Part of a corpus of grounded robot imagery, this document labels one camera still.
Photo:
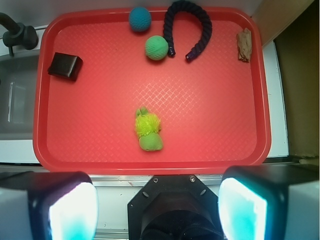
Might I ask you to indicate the black faucet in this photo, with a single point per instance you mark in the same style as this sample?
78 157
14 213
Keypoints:
18 34

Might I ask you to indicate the lime green plush toy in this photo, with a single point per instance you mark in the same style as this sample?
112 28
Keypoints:
147 128

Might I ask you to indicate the blue textured ball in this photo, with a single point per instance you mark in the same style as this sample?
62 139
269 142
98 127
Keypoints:
139 19

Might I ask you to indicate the green textured ball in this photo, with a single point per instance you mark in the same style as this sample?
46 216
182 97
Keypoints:
156 48

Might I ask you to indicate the dark navy rope toy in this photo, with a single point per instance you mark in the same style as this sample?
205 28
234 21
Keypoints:
200 14

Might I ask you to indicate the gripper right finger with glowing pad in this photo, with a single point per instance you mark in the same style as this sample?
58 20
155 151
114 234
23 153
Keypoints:
270 202

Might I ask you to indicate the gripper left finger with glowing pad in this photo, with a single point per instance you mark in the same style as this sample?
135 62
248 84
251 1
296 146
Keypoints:
48 206

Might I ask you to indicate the brown bark piece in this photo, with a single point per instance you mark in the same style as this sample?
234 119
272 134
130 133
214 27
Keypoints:
244 45

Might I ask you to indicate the stainless steel sink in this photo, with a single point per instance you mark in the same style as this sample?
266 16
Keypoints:
18 78

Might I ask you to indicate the black folded wallet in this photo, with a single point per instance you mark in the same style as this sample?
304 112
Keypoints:
65 66

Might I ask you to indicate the black octagonal mount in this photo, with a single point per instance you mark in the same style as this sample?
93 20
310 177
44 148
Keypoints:
174 207

